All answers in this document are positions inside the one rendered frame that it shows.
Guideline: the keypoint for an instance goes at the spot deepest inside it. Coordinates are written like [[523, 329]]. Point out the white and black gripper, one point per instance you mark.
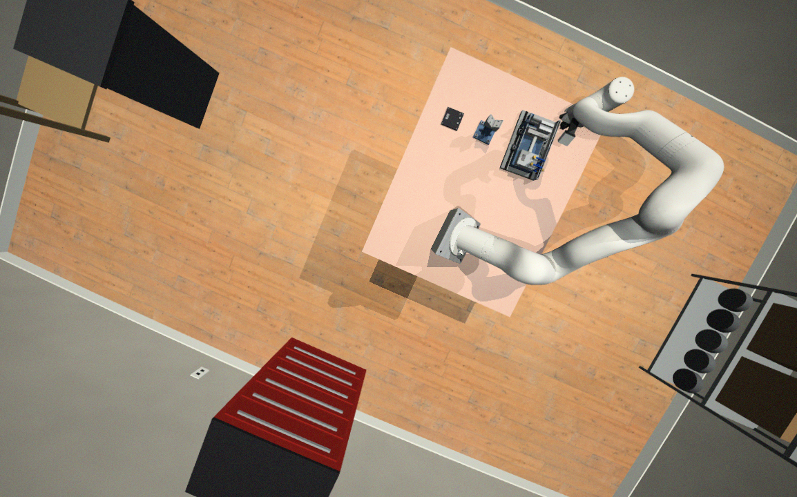
[[567, 118]]

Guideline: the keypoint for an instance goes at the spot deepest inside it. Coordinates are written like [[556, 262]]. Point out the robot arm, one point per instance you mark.
[[695, 170]]

